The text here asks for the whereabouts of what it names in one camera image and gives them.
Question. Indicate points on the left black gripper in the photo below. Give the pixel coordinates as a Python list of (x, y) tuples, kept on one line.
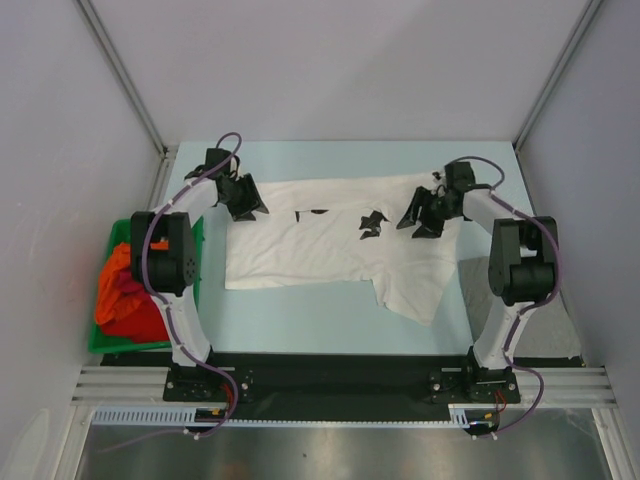
[(252, 200)]

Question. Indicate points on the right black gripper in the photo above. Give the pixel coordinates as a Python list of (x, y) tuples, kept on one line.
[(412, 213)]

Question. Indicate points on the white printed t-shirt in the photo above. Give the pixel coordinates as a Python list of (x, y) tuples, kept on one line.
[(344, 230)]

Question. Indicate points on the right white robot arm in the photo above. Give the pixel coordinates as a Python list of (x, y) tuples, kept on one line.
[(524, 274)]

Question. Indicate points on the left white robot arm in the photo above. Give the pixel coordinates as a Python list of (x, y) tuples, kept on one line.
[(163, 258)]

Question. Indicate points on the magenta t-shirt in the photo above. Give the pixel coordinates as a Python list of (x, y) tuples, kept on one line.
[(127, 284)]

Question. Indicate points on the red t-shirt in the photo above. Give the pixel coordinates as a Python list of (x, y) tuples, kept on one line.
[(138, 320)]

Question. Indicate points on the folded grey t-shirt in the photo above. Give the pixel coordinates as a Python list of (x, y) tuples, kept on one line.
[(549, 333)]

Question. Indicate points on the orange t-shirt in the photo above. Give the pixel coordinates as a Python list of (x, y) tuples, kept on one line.
[(108, 292)]

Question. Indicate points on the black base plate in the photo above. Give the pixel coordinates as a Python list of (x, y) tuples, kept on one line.
[(368, 387)]

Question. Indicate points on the white slotted cable duct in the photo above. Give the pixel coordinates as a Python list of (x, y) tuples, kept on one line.
[(207, 417)]

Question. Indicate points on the aluminium frame rail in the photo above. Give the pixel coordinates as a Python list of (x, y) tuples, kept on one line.
[(107, 385)]

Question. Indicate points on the left corner aluminium post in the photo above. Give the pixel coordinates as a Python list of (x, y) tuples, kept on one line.
[(116, 65)]

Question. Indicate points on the corner aluminium post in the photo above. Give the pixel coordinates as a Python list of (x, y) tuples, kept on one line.
[(116, 65), (570, 48)]

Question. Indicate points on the right corner aluminium post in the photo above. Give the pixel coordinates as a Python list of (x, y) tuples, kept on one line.
[(570, 48)]

